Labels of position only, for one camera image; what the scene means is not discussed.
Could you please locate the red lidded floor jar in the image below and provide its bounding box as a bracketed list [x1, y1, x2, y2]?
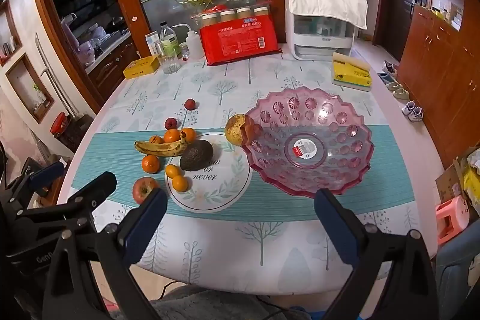
[50, 112, 83, 152]

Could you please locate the red apple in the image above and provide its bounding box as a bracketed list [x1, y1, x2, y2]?
[132, 176, 160, 204]

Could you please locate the brown cardboard box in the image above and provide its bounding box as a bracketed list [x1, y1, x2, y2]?
[435, 148, 480, 216]

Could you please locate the dark green avocado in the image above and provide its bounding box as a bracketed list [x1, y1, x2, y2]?
[179, 140, 214, 171]

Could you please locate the yellow sponge pack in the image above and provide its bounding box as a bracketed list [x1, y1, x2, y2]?
[331, 52, 373, 92]

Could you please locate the kitchen counter cabinet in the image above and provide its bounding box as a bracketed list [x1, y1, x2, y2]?
[62, 14, 141, 96]

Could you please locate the small wooden wall niche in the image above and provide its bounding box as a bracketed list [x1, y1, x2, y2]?
[0, 0, 23, 66]

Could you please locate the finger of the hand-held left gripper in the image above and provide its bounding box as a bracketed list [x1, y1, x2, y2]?
[5, 160, 67, 208]
[17, 172, 118, 229]

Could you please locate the grey fuzzy clothing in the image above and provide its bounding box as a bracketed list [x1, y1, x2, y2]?
[112, 284, 331, 320]

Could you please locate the pink plastic fruit bowl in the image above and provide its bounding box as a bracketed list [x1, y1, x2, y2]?
[242, 85, 376, 199]

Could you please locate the ripe yellow banana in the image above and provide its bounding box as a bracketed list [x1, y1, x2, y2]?
[134, 133, 189, 158]

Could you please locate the clear drinking glass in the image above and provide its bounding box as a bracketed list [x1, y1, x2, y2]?
[157, 53, 180, 75]

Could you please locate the yellow brown speckled pear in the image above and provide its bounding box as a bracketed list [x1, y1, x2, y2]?
[225, 113, 250, 146]

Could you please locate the blue grey chair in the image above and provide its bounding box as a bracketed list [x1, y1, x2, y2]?
[435, 220, 480, 306]

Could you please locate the yellow cardboard box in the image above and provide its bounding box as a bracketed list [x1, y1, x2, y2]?
[123, 55, 160, 80]

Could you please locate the white countertop appliance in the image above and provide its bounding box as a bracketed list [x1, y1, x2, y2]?
[285, 0, 357, 61]

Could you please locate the red paper cup package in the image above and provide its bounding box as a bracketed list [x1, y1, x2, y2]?
[199, 13, 283, 66]

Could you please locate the brown wooden cabinet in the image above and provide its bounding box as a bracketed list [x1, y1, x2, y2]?
[397, 0, 480, 171]

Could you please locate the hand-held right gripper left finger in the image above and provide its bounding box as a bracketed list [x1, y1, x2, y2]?
[43, 188, 168, 320]

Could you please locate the small orange persimmon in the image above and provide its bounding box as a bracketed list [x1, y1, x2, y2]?
[242, 115, 263, 146]

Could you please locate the white squeeze bottle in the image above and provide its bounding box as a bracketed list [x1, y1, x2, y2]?
[172, 24, 203, 61]

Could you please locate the round white placemat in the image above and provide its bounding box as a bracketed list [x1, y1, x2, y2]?
[165, 133, 253, 213]

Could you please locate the pink plastic stool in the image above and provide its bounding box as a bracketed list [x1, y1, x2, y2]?
[435, 197, 474, 246]

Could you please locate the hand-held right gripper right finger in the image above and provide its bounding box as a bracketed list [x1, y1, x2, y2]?
[314, 188, 439, 320]

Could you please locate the large wooden wall niche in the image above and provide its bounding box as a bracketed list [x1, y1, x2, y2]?
[5, 53, 55, 124]

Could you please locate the clear bottle green label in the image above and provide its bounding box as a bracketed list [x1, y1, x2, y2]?
[159, 22, 181, 58]

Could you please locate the white carton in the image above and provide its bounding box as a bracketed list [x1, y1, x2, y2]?
[145, 31, 163, 56]

